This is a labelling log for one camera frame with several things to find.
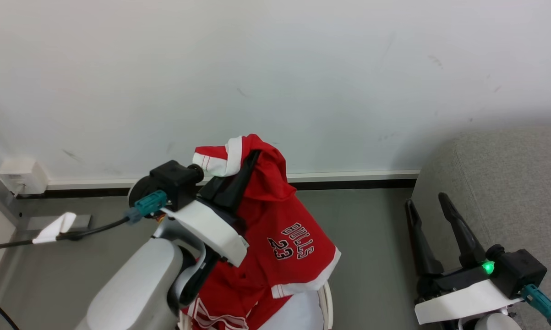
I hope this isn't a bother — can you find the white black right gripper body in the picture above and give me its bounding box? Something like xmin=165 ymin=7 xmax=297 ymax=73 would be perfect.
xmin=415 ymin=265 xmax=524 ymax=325

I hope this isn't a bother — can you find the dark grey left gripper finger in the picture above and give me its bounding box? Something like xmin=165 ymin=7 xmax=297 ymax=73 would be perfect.
xmin=205 ymin=176 xmax=234 ymax=203
xmin=219 ymin=150 xmax=261 ymax=211

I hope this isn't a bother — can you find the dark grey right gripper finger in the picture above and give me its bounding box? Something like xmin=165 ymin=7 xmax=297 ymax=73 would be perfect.
xmin=438 ymin=192 xmax=487 ymax=269
xmin=405 ymin=199 xmax=444 ymax=277

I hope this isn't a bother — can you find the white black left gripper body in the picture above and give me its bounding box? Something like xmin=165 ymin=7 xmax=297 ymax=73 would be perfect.
xmin=161 ymin=199 xmax=250 ymax=268

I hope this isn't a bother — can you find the red Bulls basketball jersey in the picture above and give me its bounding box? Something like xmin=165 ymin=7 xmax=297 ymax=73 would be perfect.
xmin=179 ymin=134 xmax=342 ymax=330

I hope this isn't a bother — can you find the white perforated laundry basket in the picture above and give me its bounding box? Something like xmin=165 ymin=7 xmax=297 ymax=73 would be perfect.
xmin=316 ymin=281 xmax=334 ymax=330

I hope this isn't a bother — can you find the grey fabric sofa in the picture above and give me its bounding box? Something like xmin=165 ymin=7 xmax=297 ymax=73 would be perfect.
xmin=412 ymin=127 xmax=551 ymax=330

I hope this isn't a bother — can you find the white black baseboard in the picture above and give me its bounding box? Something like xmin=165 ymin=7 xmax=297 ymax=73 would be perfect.
xmin=16 ymin=170 xmax=421 ymax=199

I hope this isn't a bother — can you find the white cloth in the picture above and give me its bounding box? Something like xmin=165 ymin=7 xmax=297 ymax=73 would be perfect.
xmin=257 ymin=290 xmax=326 ymax=330

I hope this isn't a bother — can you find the teal left cable connector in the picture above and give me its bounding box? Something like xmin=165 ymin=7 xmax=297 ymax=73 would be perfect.
xmin=125 ymin=190 xmax=169 ymax=224

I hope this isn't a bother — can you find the teal cable connector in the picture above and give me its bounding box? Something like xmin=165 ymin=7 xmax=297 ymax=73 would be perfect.
xmin=521 ymin=284 xmax=551 ymax=329
xmin=125 ymin=190 xmax=169 ymax=224

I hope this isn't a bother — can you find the teal right cable connector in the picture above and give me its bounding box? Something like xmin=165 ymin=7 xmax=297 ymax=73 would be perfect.
xmin=521 ymin=284 xmax=551 ymax=329

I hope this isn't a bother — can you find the black cable with white tag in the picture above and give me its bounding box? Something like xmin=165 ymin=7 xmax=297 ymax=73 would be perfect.
xmin=0 ymin=212 xmax=130 ymax=259

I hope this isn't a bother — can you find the white wall socket box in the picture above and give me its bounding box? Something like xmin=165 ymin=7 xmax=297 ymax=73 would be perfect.
xmin=0 ymin=158 xmax=49 ymax=195

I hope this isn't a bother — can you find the grey metal frame leg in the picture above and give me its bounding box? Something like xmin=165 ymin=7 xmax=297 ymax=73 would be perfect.
xmin=0 ymin=159 xmax=93 ymax=231

